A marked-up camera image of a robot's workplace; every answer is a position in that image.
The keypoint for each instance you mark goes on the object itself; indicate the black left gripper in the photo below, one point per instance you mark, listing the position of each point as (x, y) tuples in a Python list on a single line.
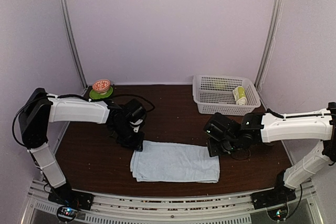
[(135, 145)]

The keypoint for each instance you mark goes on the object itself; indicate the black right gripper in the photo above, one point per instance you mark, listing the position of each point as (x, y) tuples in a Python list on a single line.
[(213, 149)]

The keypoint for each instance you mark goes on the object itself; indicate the light blue towel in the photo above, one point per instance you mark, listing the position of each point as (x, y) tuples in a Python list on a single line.
[(174, 163)]

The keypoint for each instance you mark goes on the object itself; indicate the white perforated plastic basket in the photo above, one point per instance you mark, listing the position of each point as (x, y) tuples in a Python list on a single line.
[(216, 94)]

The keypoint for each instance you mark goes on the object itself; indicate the green crocodile pattern towel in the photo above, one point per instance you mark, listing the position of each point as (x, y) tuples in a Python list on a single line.
[(239, 95)]

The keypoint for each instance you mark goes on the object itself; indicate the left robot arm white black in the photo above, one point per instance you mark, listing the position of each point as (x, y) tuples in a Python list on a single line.
[(42, 108)]

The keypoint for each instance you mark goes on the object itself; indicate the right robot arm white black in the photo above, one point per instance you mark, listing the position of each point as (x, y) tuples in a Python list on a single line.
[(228, 136)]

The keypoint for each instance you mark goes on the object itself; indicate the green plate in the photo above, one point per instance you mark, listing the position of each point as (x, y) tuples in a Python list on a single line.
[(96, 95)]

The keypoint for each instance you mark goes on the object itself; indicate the red patterned ceramic bowl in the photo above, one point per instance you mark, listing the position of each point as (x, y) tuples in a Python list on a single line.
[(101, 86)]

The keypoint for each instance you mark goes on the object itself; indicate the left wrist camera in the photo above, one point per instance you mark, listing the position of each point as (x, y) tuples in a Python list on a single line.
[(137, 125)]

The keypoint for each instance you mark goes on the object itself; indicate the front aluminium rail panel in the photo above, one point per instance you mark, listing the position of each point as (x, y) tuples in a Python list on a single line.
[(228, 208)]

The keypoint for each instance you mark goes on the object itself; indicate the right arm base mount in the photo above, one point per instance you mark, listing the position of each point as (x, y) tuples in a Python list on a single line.
[(276, 201)]

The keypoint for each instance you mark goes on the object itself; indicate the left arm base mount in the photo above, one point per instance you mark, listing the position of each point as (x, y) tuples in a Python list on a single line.
[(70, 202)]

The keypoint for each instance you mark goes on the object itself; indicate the left aluminium frame post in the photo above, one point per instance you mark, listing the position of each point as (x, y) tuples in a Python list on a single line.
[(72, 43)]

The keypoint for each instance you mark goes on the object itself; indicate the aluminium frame post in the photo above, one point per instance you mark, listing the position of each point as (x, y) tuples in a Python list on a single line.
[(72, 43), (269, 44)]

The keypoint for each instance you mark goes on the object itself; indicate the right aluminium frame post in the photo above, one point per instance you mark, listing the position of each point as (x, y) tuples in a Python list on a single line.
[(269, 44)]

